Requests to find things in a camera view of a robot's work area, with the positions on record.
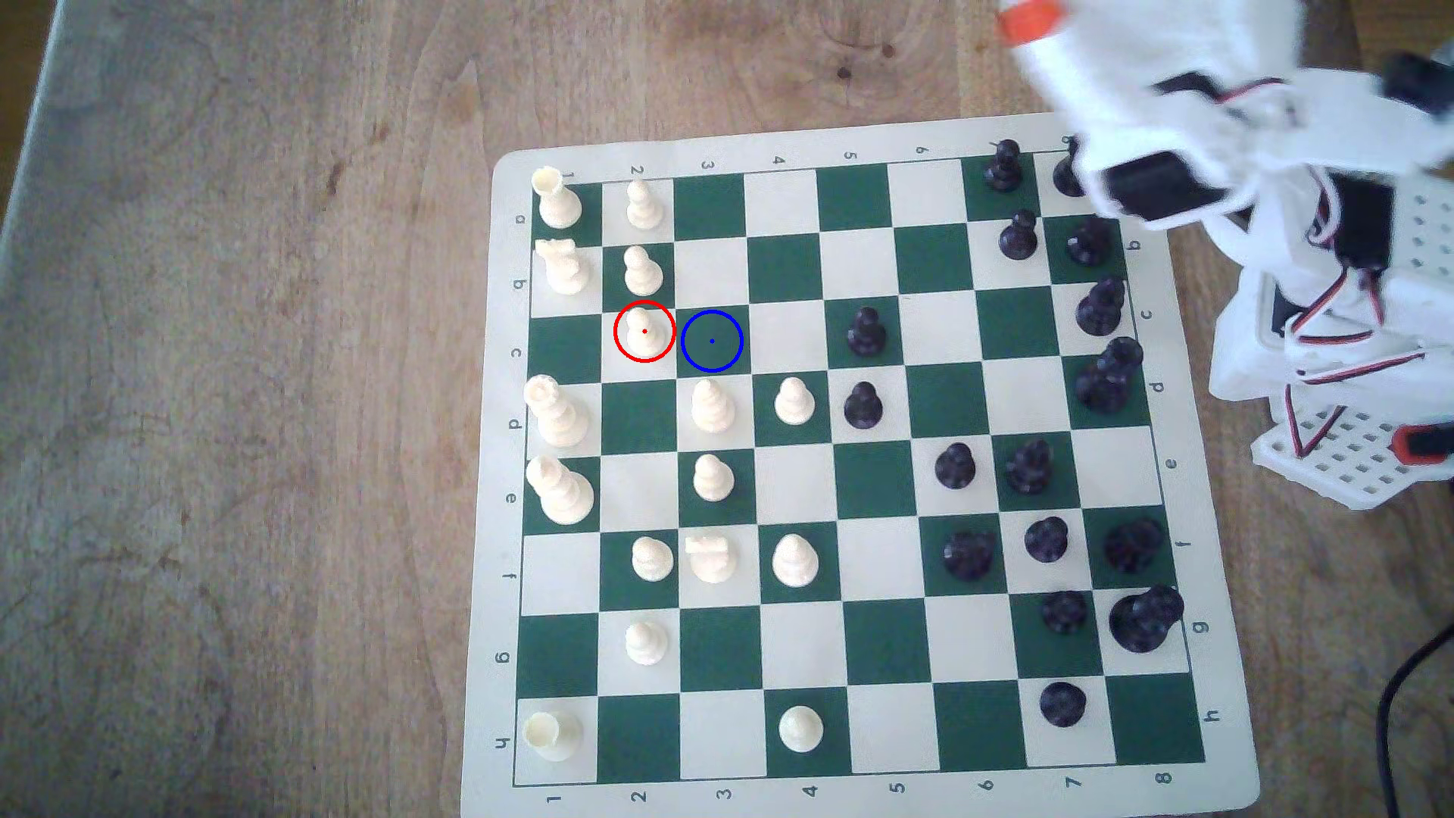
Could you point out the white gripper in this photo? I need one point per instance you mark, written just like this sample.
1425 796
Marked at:
1060 57

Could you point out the white chess pawn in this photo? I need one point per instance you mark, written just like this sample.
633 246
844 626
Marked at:
643 275
795 403
713 481
801 729
652 560
646 644
644 336
644 209

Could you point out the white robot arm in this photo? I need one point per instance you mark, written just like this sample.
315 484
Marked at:
1247 361

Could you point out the black chess knight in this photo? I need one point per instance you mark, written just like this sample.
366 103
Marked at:
1089 243
969 557

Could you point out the black chess bishop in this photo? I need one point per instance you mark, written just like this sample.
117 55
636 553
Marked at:
1099 309
1029 468

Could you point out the green and white chess mat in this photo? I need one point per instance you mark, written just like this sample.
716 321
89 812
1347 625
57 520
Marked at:
784 269

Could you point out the black chess queen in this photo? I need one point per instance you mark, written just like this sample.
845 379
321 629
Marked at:
1104 382

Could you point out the white chess rook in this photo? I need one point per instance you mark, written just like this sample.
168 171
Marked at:
553 736
559 205

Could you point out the white chess knight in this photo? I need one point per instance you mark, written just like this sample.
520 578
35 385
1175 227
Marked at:
712 560
563 270

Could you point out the black chess king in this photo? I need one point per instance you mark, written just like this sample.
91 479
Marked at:
1143 622

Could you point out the white chess queen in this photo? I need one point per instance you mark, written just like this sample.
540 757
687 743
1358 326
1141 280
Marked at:
557 418

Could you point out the white chess king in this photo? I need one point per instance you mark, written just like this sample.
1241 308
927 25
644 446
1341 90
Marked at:
563 495

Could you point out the orange clamp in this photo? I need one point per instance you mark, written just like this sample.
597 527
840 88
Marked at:
1426 443

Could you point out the white perforated base plate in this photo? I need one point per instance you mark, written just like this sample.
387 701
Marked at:
1346 464

